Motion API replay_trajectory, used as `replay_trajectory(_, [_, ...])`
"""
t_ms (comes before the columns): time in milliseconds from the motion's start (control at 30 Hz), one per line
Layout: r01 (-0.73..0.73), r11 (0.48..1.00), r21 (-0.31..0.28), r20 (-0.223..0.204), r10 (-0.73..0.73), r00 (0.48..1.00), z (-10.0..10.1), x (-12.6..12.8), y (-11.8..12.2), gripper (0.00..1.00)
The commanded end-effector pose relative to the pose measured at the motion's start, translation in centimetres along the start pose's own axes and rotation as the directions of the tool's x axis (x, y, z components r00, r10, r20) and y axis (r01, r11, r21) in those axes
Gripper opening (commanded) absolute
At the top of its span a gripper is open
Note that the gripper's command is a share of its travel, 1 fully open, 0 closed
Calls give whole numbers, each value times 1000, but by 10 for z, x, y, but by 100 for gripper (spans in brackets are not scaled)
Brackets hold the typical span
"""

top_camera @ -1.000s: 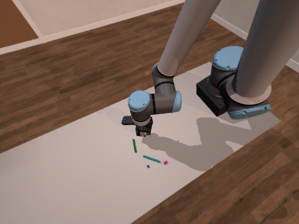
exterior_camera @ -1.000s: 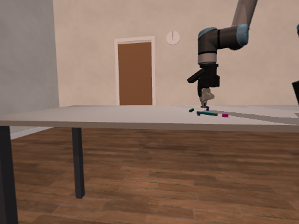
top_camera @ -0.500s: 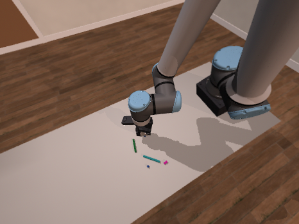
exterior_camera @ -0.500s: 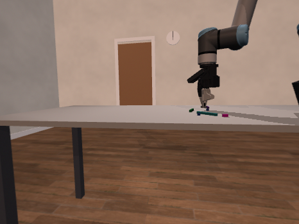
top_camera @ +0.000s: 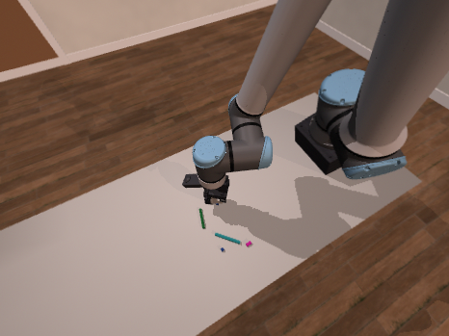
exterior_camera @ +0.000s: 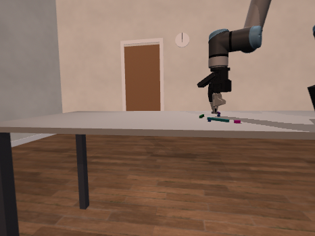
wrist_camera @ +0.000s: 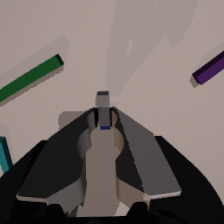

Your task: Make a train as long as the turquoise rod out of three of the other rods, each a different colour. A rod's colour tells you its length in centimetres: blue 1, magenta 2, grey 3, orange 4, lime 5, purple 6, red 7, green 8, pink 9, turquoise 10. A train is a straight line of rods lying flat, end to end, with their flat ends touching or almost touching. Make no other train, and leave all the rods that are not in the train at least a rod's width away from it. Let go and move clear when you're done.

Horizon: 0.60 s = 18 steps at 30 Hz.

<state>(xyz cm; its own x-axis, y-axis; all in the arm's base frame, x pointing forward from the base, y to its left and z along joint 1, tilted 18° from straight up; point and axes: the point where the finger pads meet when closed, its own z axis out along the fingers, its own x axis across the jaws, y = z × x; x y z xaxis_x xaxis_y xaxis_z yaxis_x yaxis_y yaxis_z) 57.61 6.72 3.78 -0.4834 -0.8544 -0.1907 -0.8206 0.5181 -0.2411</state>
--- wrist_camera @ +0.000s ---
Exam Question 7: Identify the green rod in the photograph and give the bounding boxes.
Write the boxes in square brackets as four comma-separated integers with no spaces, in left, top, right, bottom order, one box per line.
[0,54,64,102]

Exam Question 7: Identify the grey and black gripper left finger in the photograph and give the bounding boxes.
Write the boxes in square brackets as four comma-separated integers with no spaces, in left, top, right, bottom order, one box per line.
[0,107,99,224]

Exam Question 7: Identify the turquoise rod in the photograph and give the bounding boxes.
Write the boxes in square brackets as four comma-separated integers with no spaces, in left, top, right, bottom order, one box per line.
[0,136,13,174]

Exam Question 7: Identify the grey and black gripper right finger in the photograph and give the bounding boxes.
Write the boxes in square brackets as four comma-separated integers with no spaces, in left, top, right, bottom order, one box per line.
[109,106,224,224]

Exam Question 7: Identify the grey rod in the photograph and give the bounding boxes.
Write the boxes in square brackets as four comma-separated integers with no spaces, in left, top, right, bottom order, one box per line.
[97,91,110,127]

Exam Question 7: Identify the purple rod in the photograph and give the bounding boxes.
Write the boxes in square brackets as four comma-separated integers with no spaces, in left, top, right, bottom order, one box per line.
[192,51,224,85]

